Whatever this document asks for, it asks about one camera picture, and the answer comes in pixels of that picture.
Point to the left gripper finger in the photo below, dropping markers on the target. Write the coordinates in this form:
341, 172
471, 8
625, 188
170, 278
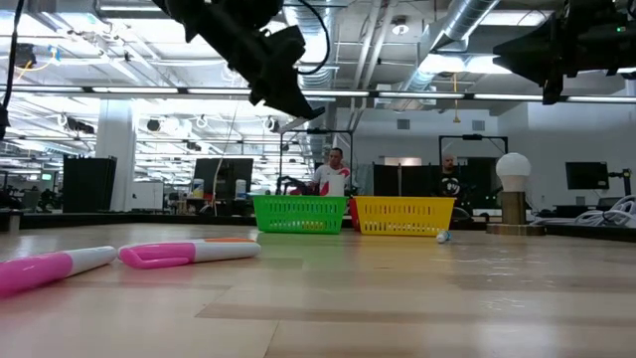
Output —
285, 97

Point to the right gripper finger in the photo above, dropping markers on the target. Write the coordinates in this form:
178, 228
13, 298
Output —
551, 89
526, 54

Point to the orange thin marker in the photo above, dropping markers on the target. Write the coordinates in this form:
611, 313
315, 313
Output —
231, 240

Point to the light blue thin marker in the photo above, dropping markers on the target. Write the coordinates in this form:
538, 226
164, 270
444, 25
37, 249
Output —
442, 237

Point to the pink cap white marker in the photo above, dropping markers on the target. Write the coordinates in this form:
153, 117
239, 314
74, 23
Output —
159, 253

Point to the pink thin marker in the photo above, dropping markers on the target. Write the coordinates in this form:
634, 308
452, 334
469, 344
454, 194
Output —
30, 271

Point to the black background robot arm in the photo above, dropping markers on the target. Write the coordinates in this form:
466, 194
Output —
295, 185

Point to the white bulb lamp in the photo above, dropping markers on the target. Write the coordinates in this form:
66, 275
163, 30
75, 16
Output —
513, 171

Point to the black monitor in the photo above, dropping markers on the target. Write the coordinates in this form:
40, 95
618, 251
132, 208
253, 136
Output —
586, 174
223, 174

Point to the white bottle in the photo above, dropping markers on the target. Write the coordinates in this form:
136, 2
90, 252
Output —
240, 189
198, 188

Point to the long ceiling light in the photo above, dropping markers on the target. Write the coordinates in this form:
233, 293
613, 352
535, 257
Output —
422, 94
134, 90

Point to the green plastic basket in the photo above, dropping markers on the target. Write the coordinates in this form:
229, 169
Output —
298, 214

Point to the white ceiling sensor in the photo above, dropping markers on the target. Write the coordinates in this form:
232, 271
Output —
400, 27

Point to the red plastic basket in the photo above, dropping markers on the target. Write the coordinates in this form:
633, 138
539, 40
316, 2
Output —
353, 214

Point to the black partition panel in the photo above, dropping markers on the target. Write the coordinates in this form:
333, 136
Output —
89, 184
412, 179

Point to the yellow plastic basket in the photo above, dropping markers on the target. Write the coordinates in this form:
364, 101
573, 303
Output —
402, 216

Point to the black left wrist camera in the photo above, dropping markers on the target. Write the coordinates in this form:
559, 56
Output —
287, 50

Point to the silver ventilation duct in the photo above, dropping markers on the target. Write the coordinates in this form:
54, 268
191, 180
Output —
464, 17
308, 17

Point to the black ceiling camera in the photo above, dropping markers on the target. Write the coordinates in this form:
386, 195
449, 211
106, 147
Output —
25, 54

